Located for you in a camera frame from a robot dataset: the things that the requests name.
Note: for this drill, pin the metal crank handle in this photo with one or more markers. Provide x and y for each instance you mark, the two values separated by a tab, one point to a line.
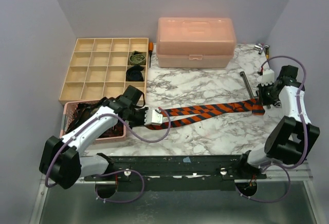
248	86

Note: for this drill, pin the orange handled screwdriver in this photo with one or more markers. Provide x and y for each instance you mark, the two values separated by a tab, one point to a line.
150	52

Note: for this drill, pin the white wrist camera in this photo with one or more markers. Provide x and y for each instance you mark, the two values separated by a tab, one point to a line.
268	76
153	117

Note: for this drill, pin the pile of patterned ties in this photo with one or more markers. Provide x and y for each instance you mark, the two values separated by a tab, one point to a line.
84	112

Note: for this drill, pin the silver socket tool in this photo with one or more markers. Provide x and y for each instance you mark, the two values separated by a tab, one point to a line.
260	48

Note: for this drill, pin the white plastic fitting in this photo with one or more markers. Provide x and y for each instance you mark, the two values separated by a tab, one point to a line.
277	103

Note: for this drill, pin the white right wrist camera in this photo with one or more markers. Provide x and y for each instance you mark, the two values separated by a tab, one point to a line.
268	76

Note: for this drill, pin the rolled green tie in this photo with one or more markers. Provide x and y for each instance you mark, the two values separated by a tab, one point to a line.
137	58

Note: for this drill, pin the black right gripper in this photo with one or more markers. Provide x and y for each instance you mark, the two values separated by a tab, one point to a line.
262	98

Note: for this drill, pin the yellow black tool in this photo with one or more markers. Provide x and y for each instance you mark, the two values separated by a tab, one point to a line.
267	52

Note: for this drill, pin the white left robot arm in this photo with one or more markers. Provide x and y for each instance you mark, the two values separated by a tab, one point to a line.
62	161

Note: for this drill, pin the wooden compartment tray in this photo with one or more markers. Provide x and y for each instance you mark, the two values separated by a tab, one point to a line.
98	68

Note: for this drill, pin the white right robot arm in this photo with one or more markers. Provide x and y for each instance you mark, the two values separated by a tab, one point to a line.
294	136

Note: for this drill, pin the pink plastic storage box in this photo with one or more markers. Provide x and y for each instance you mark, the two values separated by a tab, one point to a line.
195	42

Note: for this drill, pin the pink plastic basket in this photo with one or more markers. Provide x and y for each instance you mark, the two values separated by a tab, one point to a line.
118	133

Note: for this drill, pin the orange navy striped tie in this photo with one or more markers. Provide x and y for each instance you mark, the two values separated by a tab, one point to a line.
203	112

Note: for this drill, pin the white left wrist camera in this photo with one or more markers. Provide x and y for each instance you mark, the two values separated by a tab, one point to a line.
153	117

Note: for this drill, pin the black mounting rail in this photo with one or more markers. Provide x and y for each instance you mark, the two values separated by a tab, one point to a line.
175	173

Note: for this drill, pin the rolled black tie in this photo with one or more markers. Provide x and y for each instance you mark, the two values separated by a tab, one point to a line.
134	74

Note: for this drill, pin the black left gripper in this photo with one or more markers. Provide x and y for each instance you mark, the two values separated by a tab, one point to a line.
142	123

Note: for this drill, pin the aluminium extrusion frame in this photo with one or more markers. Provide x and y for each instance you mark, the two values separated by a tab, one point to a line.
283	197

